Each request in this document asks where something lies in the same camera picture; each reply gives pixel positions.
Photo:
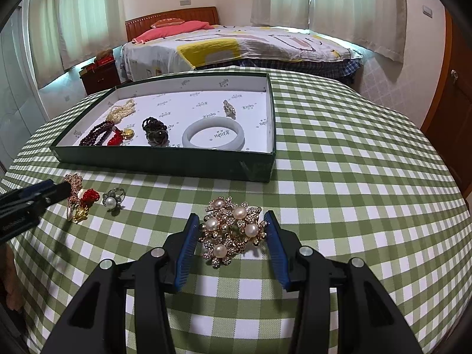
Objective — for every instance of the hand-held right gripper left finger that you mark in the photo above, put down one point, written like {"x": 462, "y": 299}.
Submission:
{"x": 186, "y": 250}

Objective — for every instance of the pale jade bangle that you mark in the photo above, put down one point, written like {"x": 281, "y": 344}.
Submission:
{"x": 188, "y": 137}

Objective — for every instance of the red knot gold pendant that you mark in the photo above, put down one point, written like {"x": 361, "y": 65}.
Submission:
{"x": 127, "y": 133}

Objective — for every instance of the pink pillow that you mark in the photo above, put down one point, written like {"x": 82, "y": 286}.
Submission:
{"x": 173, "y": 29}

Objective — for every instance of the red rose gold ornament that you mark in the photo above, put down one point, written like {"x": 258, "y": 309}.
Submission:
{"x": 90, "y": 195}

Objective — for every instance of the green checked tablecloth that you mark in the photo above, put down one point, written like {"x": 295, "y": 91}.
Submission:
{"x": 350, "y": 191}

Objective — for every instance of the red box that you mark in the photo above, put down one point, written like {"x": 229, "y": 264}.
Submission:
{"x": 103, "y": 62}

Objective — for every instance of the brown wooden door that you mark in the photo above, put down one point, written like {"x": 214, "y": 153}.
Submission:
{"x": 450, "y": 110}

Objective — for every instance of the dark wooden nightstand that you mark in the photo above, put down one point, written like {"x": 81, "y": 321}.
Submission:
{"x": 101, "y": 81}

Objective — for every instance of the wooden bed headboard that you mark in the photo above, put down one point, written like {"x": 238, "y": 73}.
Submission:
{"x": 140, "y": 20}

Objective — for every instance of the white light switch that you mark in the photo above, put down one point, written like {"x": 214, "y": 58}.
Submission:
{"x": 427, "y": 11}

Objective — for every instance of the brown stuffed toy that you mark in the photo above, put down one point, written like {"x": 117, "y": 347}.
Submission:
{"x": 104, "y": 54}

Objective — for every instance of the gold pearl flower brooch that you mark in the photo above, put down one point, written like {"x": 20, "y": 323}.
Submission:
{"x": 236, "y": 228}

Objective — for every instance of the person's left hand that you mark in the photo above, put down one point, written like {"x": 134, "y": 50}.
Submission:
{"x": 11, "y": 276}

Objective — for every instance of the small gold rhinestone brooch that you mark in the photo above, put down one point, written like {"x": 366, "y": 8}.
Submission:
{"x": 229, "y": 110}

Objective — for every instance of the green shallow cardboard box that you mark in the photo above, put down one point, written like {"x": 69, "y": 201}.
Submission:
{"x": 206, "y": 97}

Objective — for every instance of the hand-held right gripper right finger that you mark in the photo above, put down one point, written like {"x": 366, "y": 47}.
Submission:
{"x": 278, "y": 250}

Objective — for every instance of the blue plaid mattress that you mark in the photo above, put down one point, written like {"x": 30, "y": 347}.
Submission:
{"x": 343, "y": 68}

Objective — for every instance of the metal door knob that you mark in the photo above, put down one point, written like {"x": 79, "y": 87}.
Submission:
{"x": 454, "y": 74}

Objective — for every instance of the bed with patterned sheet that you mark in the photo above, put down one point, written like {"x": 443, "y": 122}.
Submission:
{"x": 258, "y": 44}

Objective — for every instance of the brown cushion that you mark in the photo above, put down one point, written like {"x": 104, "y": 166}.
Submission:
{"x": 166, "y": 23}

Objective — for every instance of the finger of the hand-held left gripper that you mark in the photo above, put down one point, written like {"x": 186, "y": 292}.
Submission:
{"x": 55, "y": 193}
{"x": 33, "y": 188}

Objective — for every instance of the dark small box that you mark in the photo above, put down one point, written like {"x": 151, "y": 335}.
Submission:
{"x": 87, "y": 70}

